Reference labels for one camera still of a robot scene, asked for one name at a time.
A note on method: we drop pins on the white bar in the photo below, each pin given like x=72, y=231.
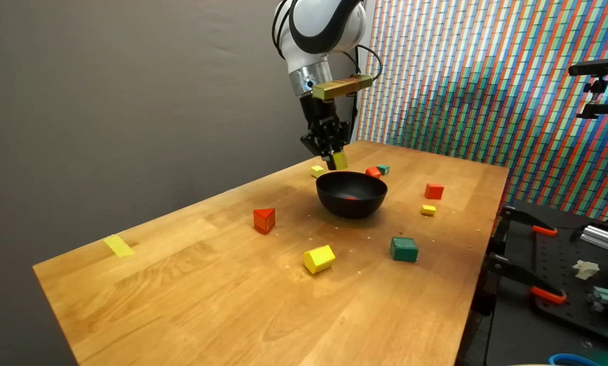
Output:
x=600, y=237

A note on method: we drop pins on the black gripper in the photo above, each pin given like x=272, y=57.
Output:
x=323, y=118

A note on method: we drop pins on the black pegboard table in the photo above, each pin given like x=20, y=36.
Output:
x=567, y=255

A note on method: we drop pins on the small yellow wooden cube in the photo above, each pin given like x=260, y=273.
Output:
x=315, y=172
x=427, y=209

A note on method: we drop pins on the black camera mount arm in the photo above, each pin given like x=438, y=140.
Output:
x=598, y=67

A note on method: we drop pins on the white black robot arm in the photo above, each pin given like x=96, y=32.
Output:
x=323, y=22

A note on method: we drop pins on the tan wrist camera box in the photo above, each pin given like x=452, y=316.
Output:
x=345, y=86

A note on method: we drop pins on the red triangular wooden prism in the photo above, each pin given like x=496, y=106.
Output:
x=264, y=221

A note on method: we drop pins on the large yellow wooden block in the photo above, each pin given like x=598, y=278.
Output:
x=317, y=259

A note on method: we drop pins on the black orange bar clamp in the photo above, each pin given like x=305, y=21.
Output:
x=520, y=275
x=520, y=221

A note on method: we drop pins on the orange wooden block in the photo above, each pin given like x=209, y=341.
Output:
x=434, y=192
x=372, y=172

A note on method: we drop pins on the colourful patterned panel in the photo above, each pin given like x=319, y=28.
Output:
x=486, y=81

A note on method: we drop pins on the white crumpled object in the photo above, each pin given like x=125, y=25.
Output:
x=587, y=269

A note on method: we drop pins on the black bowl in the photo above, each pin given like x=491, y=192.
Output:
x=353, y=185

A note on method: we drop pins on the teal wooden block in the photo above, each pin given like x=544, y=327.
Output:
x=384, y=169
x=406, y=249

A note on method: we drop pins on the grey fabric backdrop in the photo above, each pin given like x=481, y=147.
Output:
x=112, y=102

